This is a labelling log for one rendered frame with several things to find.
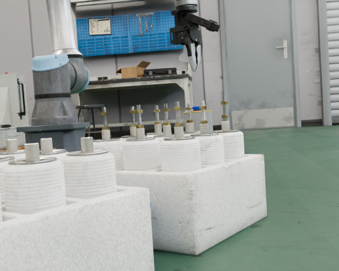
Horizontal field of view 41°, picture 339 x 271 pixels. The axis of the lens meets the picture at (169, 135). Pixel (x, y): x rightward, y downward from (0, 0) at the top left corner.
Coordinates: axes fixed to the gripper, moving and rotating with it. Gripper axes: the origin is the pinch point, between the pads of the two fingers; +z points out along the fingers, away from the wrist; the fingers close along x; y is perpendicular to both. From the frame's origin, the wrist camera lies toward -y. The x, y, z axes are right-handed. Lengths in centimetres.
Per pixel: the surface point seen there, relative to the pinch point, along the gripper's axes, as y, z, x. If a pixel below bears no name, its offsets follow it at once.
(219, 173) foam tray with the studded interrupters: -27, 30, 36
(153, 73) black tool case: 266, -36, -331
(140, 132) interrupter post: -7.9, 18.6, 41.8
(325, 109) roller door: 98, 25, -477
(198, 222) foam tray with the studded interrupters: -27, 39, 47
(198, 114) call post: -1.9, 15.7, 3.6
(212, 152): -22.7, 25.1, 32.1
